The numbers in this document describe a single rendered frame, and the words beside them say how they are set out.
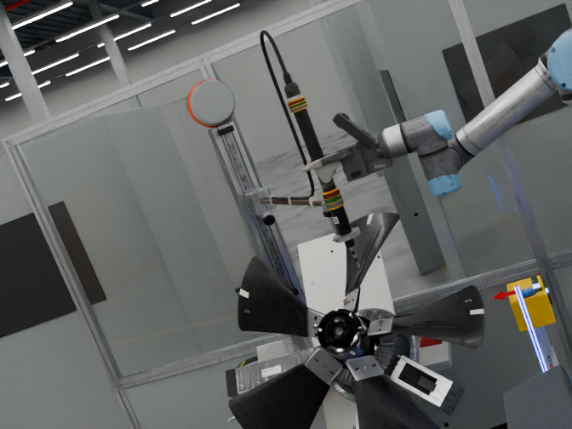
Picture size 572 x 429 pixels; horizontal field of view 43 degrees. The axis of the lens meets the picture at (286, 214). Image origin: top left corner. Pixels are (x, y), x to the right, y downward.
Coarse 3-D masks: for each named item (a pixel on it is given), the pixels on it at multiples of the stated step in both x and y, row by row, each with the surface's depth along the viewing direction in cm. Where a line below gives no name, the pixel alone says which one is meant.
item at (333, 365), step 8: (320, 352) 186; (312, 360) 186; (320, 360) 186; (328, 360) 187; (336, 360) 188; (312, 368) 186; (320, 368) 187; (328, 368) 187; (336, 368) 188; (320, 376) 187; (328, 376) 188
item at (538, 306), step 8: (520, 280) 211; (528, 280) 209; (512, 288) 208; (520, 288) 206; (536, 288) 201; (544, 288) 199; (512, 296) 202; (528, 296) 197; (536, 296) 196; (544, 296) 195; (512, 304) 198; (528, 304) 197; (536, 304) 196; (544, 304) 196; (520, 312) 198; (528, 312) 197; (536, 312) 197; (544, 312) 196; (552, 312) 196; (520, 320) 198; (536, 320) 197; (544, 320) 197; (552, 320) 196; (520, 328) 199; (528, 328) 198
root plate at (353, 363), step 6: (348, 360) 182; (354, 360) 183; (360, 360) 183; (366, 360) 184; (372, 360) 185; (348, 366) 181; (354, 366) 181; (360, 366) 182; (378, 366) 184; (354, 372) 180; (360, 372) 181; (366, 372) 181; (372, 372) 182; (378, 372) 183; (354, 378) 179; (360, 378) 179
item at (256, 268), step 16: (256, 256) 201; (256, 272) 201; (240, 288) 205; (256, 288) 201; (272, 288) 198; (240, 304) 205; (256, 304) 202; (272, 304) 198; (288, 304) 195; (304, 304) 192; (240, 320) 206; (256, 320) 204; (272, 320) 200; (288, 320) 197; (304, 320) 193; (304, 336) 197
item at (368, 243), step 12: (372, 216) 199; (384, 216) 194; (396, 216) 191; (360, 228) 201; (372, 228) 196; (384, 228) 191; (360, 240) 198; (372, 240) 193; (384, 240) 189; (348, 252) 203; (360, 252) 195; (372, 252) 190; (348, 264) 200; (360, 264) 192; (348, 276) 197; (360, 276) 189; (348, 288) 194
